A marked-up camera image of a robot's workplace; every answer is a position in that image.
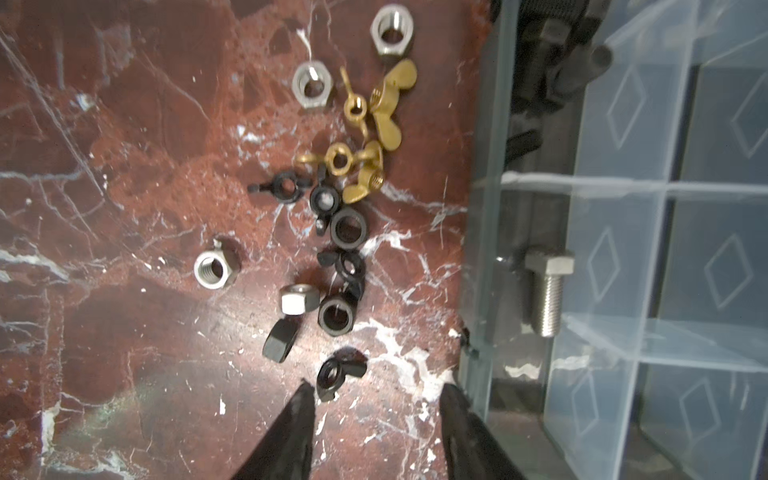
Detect black hex nut lower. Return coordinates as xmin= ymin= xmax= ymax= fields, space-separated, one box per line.
xmin=318 ymin=293 xmax=357 ymax=337

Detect black wing nut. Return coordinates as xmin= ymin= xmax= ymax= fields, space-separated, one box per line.
xmin=316 ymin=356 xmax=367 ymax=402
xmin=247 ymin=170 xmax=313 ymax=204

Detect brass wing nut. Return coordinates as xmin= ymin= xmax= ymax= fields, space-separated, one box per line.
xmin=294 ymin=140 xmax=382 ymax=177
xmin=342 ymin=140 xmax=385 ymax=204
xmin=340 ymin=67 xmax=370 ymax=142
xmin=369 ymin=59 xmax=418 ymax=151

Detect brass wing nut left upper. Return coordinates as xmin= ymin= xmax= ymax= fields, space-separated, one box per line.
xmin=340 ymin=67 xmax=370 ymax=142

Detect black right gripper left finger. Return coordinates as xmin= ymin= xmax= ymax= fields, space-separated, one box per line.
xmin=231 ymin=380 xmax=316 ymax=480

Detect silver hex nut lower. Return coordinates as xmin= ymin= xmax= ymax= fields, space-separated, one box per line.
xmin=279 ymin=284 xmax=320 ymax=316

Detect silver hex nut top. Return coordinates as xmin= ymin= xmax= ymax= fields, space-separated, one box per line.
xmin=370 ymin=4 xmax=415 ymax=58

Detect silver hex bolt in box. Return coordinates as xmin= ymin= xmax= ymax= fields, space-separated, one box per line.
xmin=524 ymin=247 xmax=575 ymax=338

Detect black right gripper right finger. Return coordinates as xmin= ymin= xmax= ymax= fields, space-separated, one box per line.
xmin=439 ymin=383 xmax=525 ymax=480

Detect clear compartment organizer box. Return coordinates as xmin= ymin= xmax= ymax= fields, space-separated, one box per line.
xmin=459 ymin=1 xmax=767 ymax=479

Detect black hex nut large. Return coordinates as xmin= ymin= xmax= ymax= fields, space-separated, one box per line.
xmin=329 ymin=207 xmax=368 ymax=250

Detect black hex nut flat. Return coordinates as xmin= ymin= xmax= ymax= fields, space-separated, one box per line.
xmin=262 ymin=317 xmax=299 ymax=363

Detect silver hex nut left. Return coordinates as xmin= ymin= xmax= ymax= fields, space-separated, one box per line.
xmin=193 ymin=239 xmax=240 ymax=290

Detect brass wing nut left lower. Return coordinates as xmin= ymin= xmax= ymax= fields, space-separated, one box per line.
xmin=294 ymin=140 xmax=382 ymax=177

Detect silver hex nut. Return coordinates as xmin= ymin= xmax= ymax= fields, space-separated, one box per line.
xmin=193 ymin=239 xmax=240 ymax=290
xmin=279 ymin=284 xmax=320 ymax=316
xmin=370 ymin=4 xmax=415 ymax=58
xmin=291 ymin=60 xmax=334 ymax=111

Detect black wing nut upper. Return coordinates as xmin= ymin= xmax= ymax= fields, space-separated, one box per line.
xmin=247 ymin=170 xmax=313 ymax=204

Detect black wing nut bottom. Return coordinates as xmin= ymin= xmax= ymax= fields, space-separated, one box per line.
xmin=316 ymin=356 xmax=367 ymax=402

